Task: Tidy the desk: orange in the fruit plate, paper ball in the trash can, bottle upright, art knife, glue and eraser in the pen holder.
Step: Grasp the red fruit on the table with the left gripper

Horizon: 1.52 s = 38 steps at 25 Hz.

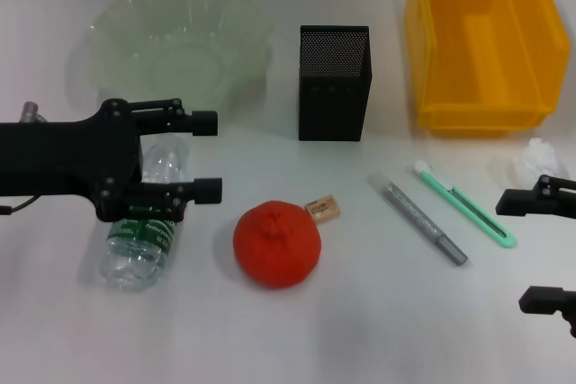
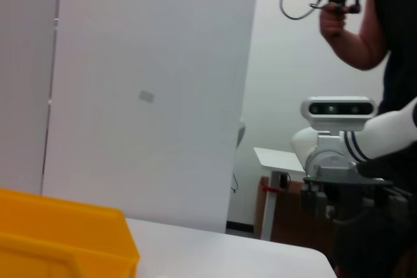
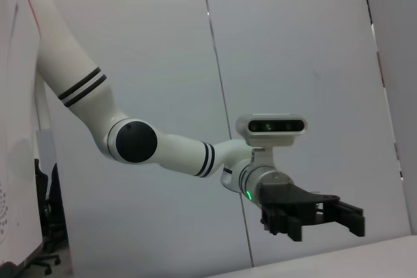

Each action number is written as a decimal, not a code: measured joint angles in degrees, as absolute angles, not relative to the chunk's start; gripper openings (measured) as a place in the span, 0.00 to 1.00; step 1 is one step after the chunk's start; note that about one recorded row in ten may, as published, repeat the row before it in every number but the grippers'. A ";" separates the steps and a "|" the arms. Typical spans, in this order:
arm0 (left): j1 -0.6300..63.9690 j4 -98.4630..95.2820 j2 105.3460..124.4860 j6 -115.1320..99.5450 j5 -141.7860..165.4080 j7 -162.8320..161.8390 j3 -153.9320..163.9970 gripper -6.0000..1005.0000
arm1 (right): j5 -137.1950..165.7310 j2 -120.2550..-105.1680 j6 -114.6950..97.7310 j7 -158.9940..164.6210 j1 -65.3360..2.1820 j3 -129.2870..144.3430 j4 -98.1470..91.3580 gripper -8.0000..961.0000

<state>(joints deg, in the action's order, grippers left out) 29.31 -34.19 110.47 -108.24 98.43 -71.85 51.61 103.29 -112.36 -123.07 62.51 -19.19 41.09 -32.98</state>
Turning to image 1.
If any clear green-label water bottle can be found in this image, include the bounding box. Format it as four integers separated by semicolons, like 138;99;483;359
98;131;193;293

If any orange knitted toy fruit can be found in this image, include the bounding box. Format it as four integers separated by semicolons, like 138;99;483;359
232;199;323;290

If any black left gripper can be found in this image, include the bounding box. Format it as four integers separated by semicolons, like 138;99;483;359
0;98;145;223

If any silver connector stub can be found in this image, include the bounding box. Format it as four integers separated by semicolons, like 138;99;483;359
20;100;49;124

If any small tan eraser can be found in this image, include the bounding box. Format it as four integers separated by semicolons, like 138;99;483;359
304;193;342;225

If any grey marker pen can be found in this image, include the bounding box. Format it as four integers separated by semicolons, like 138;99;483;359
371;171;469;267

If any mint green utility knife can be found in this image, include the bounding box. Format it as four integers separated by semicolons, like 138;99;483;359
412;159;518;250

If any black mesh pen holder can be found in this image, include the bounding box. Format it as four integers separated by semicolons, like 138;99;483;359
298;23;374;142

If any green glass fruit plate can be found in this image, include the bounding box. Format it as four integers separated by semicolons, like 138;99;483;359
67;0;283;133

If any white paper ball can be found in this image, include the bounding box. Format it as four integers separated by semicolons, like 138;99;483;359
494;136;569;187

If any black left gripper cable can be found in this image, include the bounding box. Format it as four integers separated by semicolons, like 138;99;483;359
0;194;44;217

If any yellow plastic bin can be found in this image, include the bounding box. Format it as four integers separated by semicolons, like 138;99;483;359
402;0;572;140

